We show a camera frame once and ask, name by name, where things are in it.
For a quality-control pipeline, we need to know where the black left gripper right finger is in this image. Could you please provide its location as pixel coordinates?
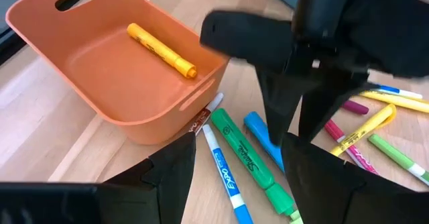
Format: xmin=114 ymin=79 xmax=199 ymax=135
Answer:
xmin=281 ymin=131 xmax=419 ymax=224

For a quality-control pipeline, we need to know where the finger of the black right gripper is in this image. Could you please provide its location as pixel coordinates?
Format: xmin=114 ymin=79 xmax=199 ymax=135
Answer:
xmin=255 ymin=61 xmax=303 ymax=147
xmin=297 ymin=72 xmax=380 ymax=142

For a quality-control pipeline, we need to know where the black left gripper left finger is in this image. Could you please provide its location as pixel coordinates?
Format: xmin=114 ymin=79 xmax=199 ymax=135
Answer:
xmin=96 ymin=131 xmax=197 ymax=224

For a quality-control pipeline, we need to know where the pink thin marker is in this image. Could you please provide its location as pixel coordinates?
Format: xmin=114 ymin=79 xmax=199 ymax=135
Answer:
xmin=324 ymin=119 xmax=380 ymax=176

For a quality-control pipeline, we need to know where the blue thick highlighter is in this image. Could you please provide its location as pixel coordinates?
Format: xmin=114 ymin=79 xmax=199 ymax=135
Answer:
xmin=243 ymin=111 xmax=286 ymax=174

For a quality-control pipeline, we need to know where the purple thin marker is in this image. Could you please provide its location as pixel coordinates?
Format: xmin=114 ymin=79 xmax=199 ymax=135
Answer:
xmin=341 ymin=99 xmax=370 ymax=115

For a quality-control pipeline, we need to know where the yellow clip highlighter pen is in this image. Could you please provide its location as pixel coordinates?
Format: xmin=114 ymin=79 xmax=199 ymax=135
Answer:
xmin=329 ymin=103 xmax=397 ymax=158

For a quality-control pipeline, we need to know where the green and white thin marker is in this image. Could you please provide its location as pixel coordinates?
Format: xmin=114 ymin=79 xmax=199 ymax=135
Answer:
xmin=367 ymin=133 xmax=429 ymax=187

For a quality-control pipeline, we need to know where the yellow slim highlighter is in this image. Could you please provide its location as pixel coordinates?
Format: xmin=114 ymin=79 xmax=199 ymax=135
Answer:
xmin=359 ymin=90 xmax=429 ymax=114

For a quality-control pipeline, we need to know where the blue and white Expo marker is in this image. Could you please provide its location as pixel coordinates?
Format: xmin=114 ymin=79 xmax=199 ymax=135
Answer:
xmin=375 ymin=84 xmax=424 ymax=101
xmin=202 ymin=123 xmax=255 ymax=224

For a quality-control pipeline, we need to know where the orange-yellow thick highlighter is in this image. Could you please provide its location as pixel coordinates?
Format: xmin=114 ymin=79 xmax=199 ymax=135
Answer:
xmin=126 ymin=22 xmax=198 ymax=80

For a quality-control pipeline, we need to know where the green Sharpie marker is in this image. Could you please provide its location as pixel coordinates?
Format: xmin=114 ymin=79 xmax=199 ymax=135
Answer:
xmin=210 ymin=107 xmax=298 ymax=217

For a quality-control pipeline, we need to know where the brown thin Expo marker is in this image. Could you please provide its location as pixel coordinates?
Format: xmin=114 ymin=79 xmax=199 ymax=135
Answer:
xmin=183 ymin=92 xmax=225 ymax=137

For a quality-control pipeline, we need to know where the orange plastic bin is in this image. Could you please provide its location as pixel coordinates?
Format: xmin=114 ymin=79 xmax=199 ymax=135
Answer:
xmin=5 ymin=0 xmax=231 ymax=146

